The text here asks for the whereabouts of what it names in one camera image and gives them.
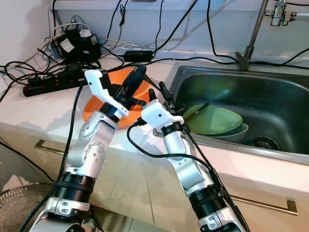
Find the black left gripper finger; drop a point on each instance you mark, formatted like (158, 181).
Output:
(136, 77)

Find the orange plastic plate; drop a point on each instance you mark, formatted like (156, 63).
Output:
(91, 108)

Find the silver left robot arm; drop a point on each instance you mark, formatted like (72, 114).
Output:
(91, 140)

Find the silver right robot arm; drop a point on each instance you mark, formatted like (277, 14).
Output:
(183, 164)

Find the white kitchen cabinet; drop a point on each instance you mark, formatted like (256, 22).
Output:
(149, 193)

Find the small black adapter box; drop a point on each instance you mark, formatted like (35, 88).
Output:
(137, 55)

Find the green plate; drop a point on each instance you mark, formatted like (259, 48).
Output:
(215, 121)

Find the black power plug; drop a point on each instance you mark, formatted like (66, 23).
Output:
(72, 71)

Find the black labelled power adapter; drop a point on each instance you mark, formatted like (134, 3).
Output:
(77, 46)

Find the grey metal bowl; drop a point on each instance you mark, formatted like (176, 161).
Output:
(241, 131)

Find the black power strip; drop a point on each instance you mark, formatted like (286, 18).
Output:
(50, 84)

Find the stainless steel sink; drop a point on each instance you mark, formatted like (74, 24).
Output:
(246, 87)

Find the sink drain strainer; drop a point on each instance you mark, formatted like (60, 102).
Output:
(266, 143)

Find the metal faucet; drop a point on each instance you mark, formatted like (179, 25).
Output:
(256, 29)

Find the metal water valve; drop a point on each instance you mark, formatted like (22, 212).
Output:
(280, 12)

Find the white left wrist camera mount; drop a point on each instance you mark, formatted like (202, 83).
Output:
(99, 89)

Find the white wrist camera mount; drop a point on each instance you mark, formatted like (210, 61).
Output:
(157, 116)
(99, 89)

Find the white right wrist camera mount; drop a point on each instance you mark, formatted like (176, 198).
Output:
(157, 116)

